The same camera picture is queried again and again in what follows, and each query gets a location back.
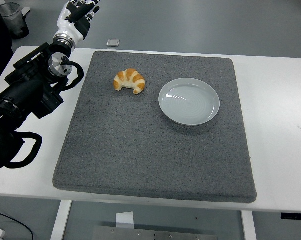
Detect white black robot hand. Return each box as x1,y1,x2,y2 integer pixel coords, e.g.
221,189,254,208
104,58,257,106
54,0,102,41

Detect black floor cable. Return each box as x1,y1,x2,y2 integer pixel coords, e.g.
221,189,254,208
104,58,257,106
0,209,34,240

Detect grey felt mat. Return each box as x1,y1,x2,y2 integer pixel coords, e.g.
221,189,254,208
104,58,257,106
51,50,257,204

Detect silver square floor socket cover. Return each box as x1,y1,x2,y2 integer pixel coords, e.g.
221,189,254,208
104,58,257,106
106,38,121,48

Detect person's leg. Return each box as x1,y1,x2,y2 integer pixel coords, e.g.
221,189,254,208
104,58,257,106
0,4,14,97

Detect round white plate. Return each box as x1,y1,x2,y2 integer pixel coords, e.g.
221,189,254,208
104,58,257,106
158,77,221,127

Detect white table leg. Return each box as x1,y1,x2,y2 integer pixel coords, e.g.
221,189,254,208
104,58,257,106
241,210,258,240
50,200,73,240

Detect golden croissant bread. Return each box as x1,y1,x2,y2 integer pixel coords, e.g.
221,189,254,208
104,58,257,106
113,68,146,95

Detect black table control panel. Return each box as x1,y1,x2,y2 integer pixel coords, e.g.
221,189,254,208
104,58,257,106
280,212,301,221

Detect black mesh waste bin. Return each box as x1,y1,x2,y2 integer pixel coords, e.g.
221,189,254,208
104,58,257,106
0,2,30,40

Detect grey metal plate with screws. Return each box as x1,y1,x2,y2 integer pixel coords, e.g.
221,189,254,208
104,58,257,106
91,225,219,240

